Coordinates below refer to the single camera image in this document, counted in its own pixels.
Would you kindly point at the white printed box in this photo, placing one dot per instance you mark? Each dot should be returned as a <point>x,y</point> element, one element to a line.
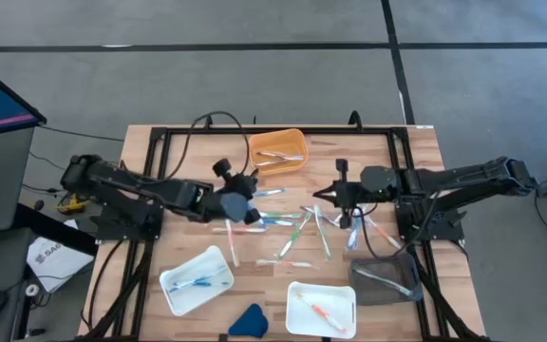
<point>57,259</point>

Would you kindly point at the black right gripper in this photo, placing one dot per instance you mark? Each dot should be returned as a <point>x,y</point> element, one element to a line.
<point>352,194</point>

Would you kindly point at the blue toothbrush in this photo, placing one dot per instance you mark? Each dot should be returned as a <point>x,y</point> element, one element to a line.
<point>280,222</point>
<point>207,278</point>
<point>353,237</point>
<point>193,285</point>
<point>269,192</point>

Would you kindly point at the white tape roll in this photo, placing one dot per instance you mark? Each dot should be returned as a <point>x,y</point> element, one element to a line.
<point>32,290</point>

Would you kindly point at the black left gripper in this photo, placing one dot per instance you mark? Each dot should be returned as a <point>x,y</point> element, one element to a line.
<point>241,185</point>

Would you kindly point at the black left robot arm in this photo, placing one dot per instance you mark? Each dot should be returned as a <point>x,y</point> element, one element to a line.
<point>136,185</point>

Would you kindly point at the blue cloth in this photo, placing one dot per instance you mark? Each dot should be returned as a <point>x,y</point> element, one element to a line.
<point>250,323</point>

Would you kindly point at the orange toothbrush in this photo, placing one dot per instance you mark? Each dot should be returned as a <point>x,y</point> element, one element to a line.
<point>321,312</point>
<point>283,262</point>
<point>383,233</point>
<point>232,244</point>
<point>240,230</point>

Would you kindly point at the black diagonal bar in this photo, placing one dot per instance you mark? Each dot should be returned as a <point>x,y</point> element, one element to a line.
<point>55,230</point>

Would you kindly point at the black frame clamp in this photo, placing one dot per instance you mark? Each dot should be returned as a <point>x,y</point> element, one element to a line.
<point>355,121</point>
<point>208,122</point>

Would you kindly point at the white plastic bin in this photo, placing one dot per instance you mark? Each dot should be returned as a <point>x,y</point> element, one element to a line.
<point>193,301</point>
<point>335,299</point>

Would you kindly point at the green toothbrush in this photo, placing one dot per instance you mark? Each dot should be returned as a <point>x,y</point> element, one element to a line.
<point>295,235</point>
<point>280,215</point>
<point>382,281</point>
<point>322,233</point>

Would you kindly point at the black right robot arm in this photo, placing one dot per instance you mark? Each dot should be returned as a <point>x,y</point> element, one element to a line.
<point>468,176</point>

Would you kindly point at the grey plastic bin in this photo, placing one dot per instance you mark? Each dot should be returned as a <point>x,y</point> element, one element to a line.
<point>373,294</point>

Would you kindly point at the orange plastic bin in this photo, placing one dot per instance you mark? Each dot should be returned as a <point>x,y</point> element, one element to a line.
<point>278,140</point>

